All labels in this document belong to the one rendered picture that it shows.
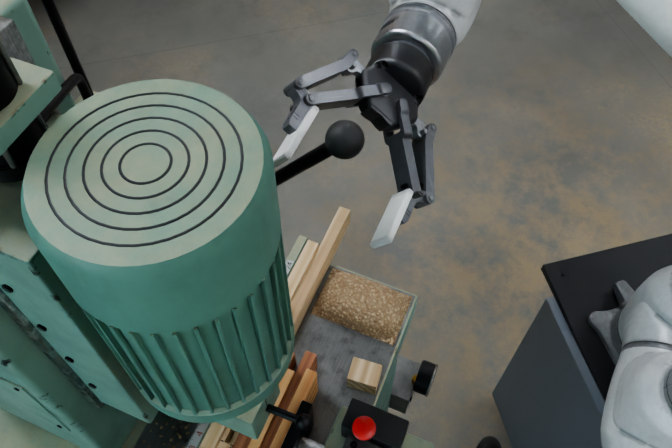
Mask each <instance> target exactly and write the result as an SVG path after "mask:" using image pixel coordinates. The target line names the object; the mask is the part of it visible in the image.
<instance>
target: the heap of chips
mask: <svg viewBox="0 0 672 448"><path fill-rule="evenodd" d="M412 298H413V297H411V296H408V295H406V294H403V293H400V292H398V291H395V290H393V289H391V288H389V287H387V286H385V285H382V284H380V283H377V282H374V281H372V280H369V279H366V278H364V277H361V276H358V275H354V274H350V273H346V272H344V271H341V270H338V269H336V268H333V269H332V271H331V273H330V275H329V277H328V279H327V281H326V283H325V285H324V287H323V289H322V291H321V293H320V295H319V298H318V300H317V302H316V304H315V306H314V308H313V310H312V312H311V314H314V315H316V316H319V317H321V318H324V319H326V320H329V321H331V322H334V323H337V324H339V325H342V326H344V327H347V328H349V329H352V330H354V331H357V332H360V333H362V334H365V335H367V336H370V337H372V338H375V339H377V340H380V341H383V342H385V343H388V344H390V345H393V346H394V344H395V341H396V339H397V336H398V334H399V331H400V329H401V326H402V323H403V321H404V318H405V316H406V313H407V311H408V308H409V306H410V303H411V301H412Z"/></svg>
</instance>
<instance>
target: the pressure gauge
mask: <svg viewBox="0 0 672 448"><path fill-rule="evenodd" d="M437 368H438V364H434V363H432V362H429V361H427V360H423V361H422V363H421V366H420V369H419V371H418V374H417V375H414V376H413V377H412V381H411V383H412V385H413V391H415V392H417V393H420V394H422V395H424V396H426V397H427V396H428V394H429V391H430V388H431V385H432V382H433V379H434V376H435V373H436V370H437Z"/></svg>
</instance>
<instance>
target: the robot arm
mask: <svg viewBox="0 0 672 448"><path fill-rule="evenodd" d="M616 1H617V2H618V3H619V4H620V5H621V6H622V7H623V8H624V9H625V10H626V11H627V12H628V13H629V14H630V15H631V16H632V17H633V18H634V20H635V21H636V22H637V23H638V24H639V25H640V26H641V27H642V28H643V29H644V30H645V31H646V32H647V33H648V34H649V35H650V36H651V37H652V38H653V39H654V40H655V41H656V42H657V43H658V44H659V45H660V46H661V47H662V48H663V49H664V50H665V51H666V52H667V53H668V54H669V55H670V56H671V57H672V0H616ZM481 2H482V0H389V4H390V8H389V14H388V15H387V17H386V19H385V20H384V23H383V26H382V27H381V29H380V31H379V33H378V34H377V36H376V38H375V40H374V41H373V43H372V47H371V59H370V61H369V62H368V64H367V66H366V68H364V67H363V66H362V65H361V64H360V62H359V61H358V60H357V59H358V57H359V54H358V52H357V50H355V49H351V50H350V51H348V52H347V53H346V54H344V55H343V56H342V57H340V58H339V59H338V60H337V61H336V62H333V63H331V64H328V65H326V66H324V67H321V68H319V69H316V70H314V71H311V72H309V73H306V74H304V75H301V76H299V77H297V78H296V79H294V80H293V81H292V82H290V83H289V84H288V85H287V86H285V87H284V89H283V92H284V94H285V96H287V97H290V98H291V99H292V101H293V105H291V106H290V113H289V115H288V117H287V118H286V120H285V121H284V123H283V126H282V129H283V130H284V131H285V132H286V133H287V134H288V135H287V136H286V138H285V140H284V141H283V143H282V144H281V146H280V148H279V149H278V151H277V153H276V154H275V156H274V158H273V161H274V168H275V167H278V166H280V165H281V164H283V163H285V162H286V161H288V160H290V159H291V157H292V156H293V154H294V152H295V150H296V149H297V147H298V145H299V144H300V142H301V140H302V139H303V137H304V135H305V134H306V132H307V130H308V129H309V127H310V125H311V123H312V122H313V120H314V118H315V117H316V115H317V113H318V112H319V110H327V109H335V108H342V107H345V108H353V107H359V109H360V111H361V113H360V114H361V115H362V116H363V117H364V118H365V119H367V120H369V121H370V122H371V123H372V124H373V125H374V127H375V128H376V129H377V130H378V131H380V132H381V131H383V136H384V141H385V144H386V145H388V146H389V150H390V155H391V160H392V165H393V170H394V175H395V180H396V185H397V190H398V193H397V194H394V195H392V197H391V199H390V201H389V203H388V206H387V208H386V210H385V212H384V214H383V217H382V219H381V221H380V223H379V225H378V227H377V230H376V232H375V234H374V236H373V238H372V240H371V243H370V246H371V247H372V248H373V249H374V248H378V247H381V246H384V245H387V244H390V243H392V241H393V239H394V236H395V234H396V232H397V229H398V227H399V225H402V224H405V223H406V222H407V221H408V220H409V218H410V215H411V213H412V211H413V208H415V209H419V208H422V207H424V206H427V205H430V204H432V203H434V201H435V185H434V149H433V141H434V138H435V135H436V131H437V127H436V125H435V124H434V123H430V124H428V125H426V124H425V123H424V122H422V121H421V120H420V119H419V118H418V107H419V106H420V104H421V102H422V101H423V99H424V97H425V95H426V93H427V91H428V89H429V87H430V86H432V85H434V84H435V83H436V82H437V81H438V80H439V79H440V77H441V75H442V73H443V71H444V69H445V67H446V65H447V62H448V60H449V59H450V57H451V56H452V54H453V51H454V48H455V47H456V46H458V45H459V44H460V43H461V42H462V40H463V39H464V37H465V36H466V34H467V33H468V31H469V29H470V28H471V26H472V23H473V21H474V19H475V17H476V15H477V13H478V10H479V7H480V5H481ZM340 74H341V75H342V76H345V75H346V76H349V75H354V76H356V77H355V85H356V88H351V89H342V90H333V91H324V92H314V93H309V92H308V91H307V90H308V89H311V88H313V87H315V86H318V85H320V84H322V83H325V82H327V81H329V80H332V79H334V78H336V77H337V76H338V75H340ZM398 129H400V131H399V132H398V133H396V134H394V131H395V130H398ZM411 140H413V141H412V143H411ZM613 289H614V292H615V295H616V297H617V300H618V303H619V306H618V307H617V308H614V309H611V310H607V311H594V312H592V313H591V314H590V315H589V317H588V323H589V325H590V326H591V327H592V328H593V329H594V330H595V331H596V332H597V334H598V335H599V337H600V339H601V340H602V342H603V344H604V346H605V348H606V350H607V352H608V353H609V355H610V357H611V359H612V361H613V363H614V364H615V366H616V367H615V369H614V372H613V375H612V378H611V382H610V385H609V389H608V393H607V397H606V401H605V405H604V410H603V415H602V421H601V429H600V431H601V444H602V448H672V265H669V266H667V267H664V268H662V269H660V270H658V271H656V272H654V273H653V274H652V275H651V276H649V277H648V278H647V279H646V280H645V281H644V282H643V283H642V284H641V285H640V286H639V287H638V289H637V290H636V291H634V290H633V289H632V288H631V287H630V286H629V284H628V283H627V282H626V281H624V280H621V281H618V282H617V283H616V284H614V285H613Z"/></svg>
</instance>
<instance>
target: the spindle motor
mask: <svg viewBox="0 0 672 448"><path fill-rule="evenodd" d="M21 212H22V216H23V220H24V224H25V227H26V229H27V231H28V234H29V236H30V238H31V239H32V241H33V242H34V243H35V245H36V246H37V248H38V249H39V251H40V252H41V253H42V255H43V256H44V258H45V259H46V260H47V262H48V263H49V265H50V266H51V267H52V269H53V270H54V272H55V273H56V274H57V276H58V277H59V279H60V280H61V281H62V283H63V284H64V286H65V287H66V288H67V290H68V291H69V293H70V294H71V295H72V297H73V298H74V300H75V301H76V302H77V303H78V304H79V306H80V307H81V309H82V310H83V312H84V313H85V314H86V316H87V317H88V319H89V320H90V321H91V323H92V324H93V326H94V327H95V328H96V330H97V331H98V333H99V334H100V335H101V337H102V338H103V340H104V341H105V342H106V344H107V345H108V347H109V348H110V349H111V351H112V352H113V354H114V355H115V357H116V358H117V359H118V361H119V362H120V364H121V365H122V366H123V368H124V369H125V371H126V372H127V373H128V375H129V376H130V378H131V379H132V381H133V382H134V384H135V385H136V387H137V388H138V389H139V391H140V392H141V394H142V395H143V396H144V398H145V399H146V400H147V401H148V402H149V403H150V404H151V405H152V406H154V407H155V408H156V409H158V410H159V411H161V412H162V413H164V414H166V415H168V416H170V417H173V418H176V419H178V420H182V421H187V422H193V423H214V422H219V421H224V420H228V419H231V418H234V417H237V416H239V415H241V414H243V413H245V412H247V411H249V410H251V409H252V408H254V407H255V406H257V405H258V404H260V403H261V402H262V401H263V400H264V399H266V398H267V397H268V396H269V395H270V394H271V393H272V392H273V391H274V390H275V388H276V387H277V386H278V384H279V383H280V381H281V380H282V378H283V377H284V375H285V373H286V371H287V369H288V366H289V364H290V361H291V358H292V354H293V350H294V341H295V334H294V323H293V317H292V310H291V302H290V294H289V286H288V278H287V270H286V262H285V254H284V246H283V238H282V230H281V218H280V210H279V201H278V193H277V185H276V177H275V169H274V161H273V155H272V150H271V147H270V144H269V141H268V138H267V136H266V135H265V133H264V131H263V129H262V127H261V126H260V125H259V124H258V122H257V121H256V120H255V118H254V117H253V116H252V115H251V114H249V113H248V112H247V111H246V110H245V109H244V108H243V107H242V106H240V105H239V104H238V103H237V102H235V101H234V100H233V99H231V98H230V97H228V96H227V95H225V94H223V93H221V92H219V91H217V90H215V89H213V88H210V87H208V86H205V85H202V84H198V83H194V82H189V81H182V80H172V79H154V80H144V81H136V82H132V83H127V84H123V85H119V86H116V87H113V88H110V89H107V90H105V91H102V92H100V93H97V94H95V95H93V96H91V97H89V98H87V99H85V100H84V101H82V102H80V103H79V104H77V105H76V106H74V107H72V108H71V109H69V110H68V111H67V112H66V113H64V114H63V115H62V116H61V117H60V118H58V119H57V120H56V121H55V122H54V123H53V124H52V125H51V126H50V127H49V128H48V130H47V131H46V132H45V133H44V135H43V136H42V137H41V138H40V140H39V141H38V143H37V145H36V146H35V148H34V150H33V152H32V154H31V156H30V158H29V161H28V163H27V167H26V171H25V174H24V179H23V184H22V190H21Z"/></svg>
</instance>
